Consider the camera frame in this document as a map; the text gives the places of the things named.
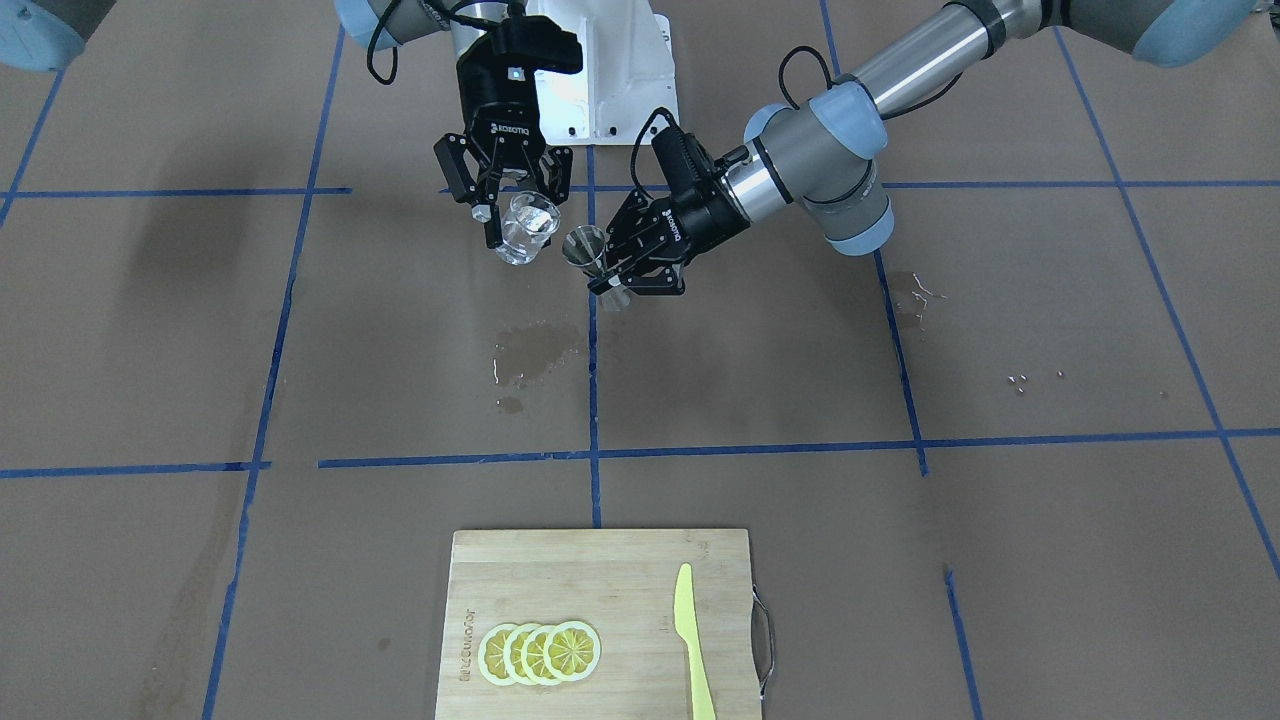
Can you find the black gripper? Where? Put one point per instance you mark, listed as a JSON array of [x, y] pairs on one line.
[[497, 122], [703, 218]]

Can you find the glass beaker shaker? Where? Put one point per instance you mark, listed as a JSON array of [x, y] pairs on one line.
[[531, 219]]

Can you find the steel measuring jigger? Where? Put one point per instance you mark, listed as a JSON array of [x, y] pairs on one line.
[[584, 248]]

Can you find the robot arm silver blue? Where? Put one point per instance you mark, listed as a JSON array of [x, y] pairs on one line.
[[821, 154]]

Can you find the bamboo cutting board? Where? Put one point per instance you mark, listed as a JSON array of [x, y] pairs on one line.
[[622, 583]]

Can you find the yellow plastic knife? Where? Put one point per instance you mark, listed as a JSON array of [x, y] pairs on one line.
[[687, 629]]

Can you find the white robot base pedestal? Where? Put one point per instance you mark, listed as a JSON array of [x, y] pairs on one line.
[[628, 67]]

